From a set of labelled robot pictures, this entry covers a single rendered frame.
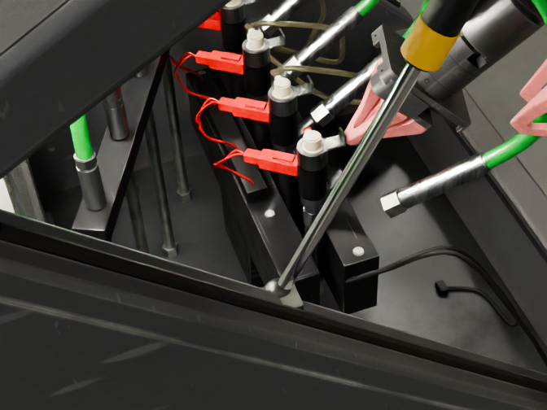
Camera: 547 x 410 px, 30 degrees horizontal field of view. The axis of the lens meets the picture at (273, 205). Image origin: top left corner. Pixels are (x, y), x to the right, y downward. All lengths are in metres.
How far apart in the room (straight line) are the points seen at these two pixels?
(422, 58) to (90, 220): 0.49
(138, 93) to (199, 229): 0.28
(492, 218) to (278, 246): 0.27
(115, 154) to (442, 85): 0.30
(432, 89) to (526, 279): 0.33
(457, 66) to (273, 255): 0.27
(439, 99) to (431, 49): 0.44
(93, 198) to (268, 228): 0.21
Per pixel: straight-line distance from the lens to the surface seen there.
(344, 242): 1.00
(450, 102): 0.90
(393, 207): 0.86
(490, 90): 2.72
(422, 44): 0.44
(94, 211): 0.89
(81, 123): 0.82
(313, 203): 0.96
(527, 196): 1.11
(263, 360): 0.52
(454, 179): 0.84
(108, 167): 0.93
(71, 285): 0.44
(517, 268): 1.14
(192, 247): 1.21
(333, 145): 0.93
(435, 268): 1.19
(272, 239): 1.01
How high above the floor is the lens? 1.73
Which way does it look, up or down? 47 degrees down
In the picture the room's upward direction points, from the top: 3 degrees counter-clockwise
